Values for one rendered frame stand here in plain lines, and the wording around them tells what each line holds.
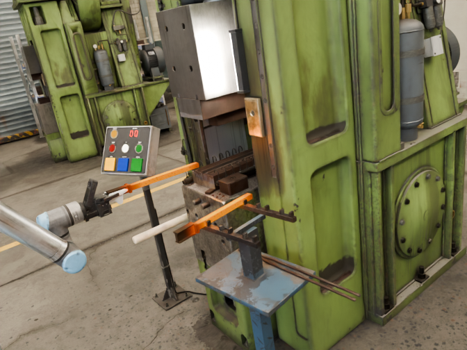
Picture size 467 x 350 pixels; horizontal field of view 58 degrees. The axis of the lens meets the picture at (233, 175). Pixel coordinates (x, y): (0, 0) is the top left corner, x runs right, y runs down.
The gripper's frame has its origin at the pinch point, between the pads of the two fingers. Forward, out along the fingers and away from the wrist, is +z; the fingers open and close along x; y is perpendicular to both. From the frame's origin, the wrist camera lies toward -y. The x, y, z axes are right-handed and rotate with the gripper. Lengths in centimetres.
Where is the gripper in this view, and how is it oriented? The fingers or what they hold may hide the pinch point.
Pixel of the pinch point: (123, 188)
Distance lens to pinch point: 189.8
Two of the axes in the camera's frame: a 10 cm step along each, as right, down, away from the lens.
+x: 6.1, 1.9, -7.7
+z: 7.8, -3.4, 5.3
